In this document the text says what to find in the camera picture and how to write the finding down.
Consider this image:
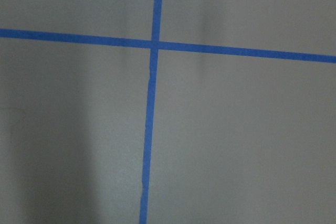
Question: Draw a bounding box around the blue tape line crossing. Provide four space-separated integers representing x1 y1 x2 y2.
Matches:
1 28 335 63

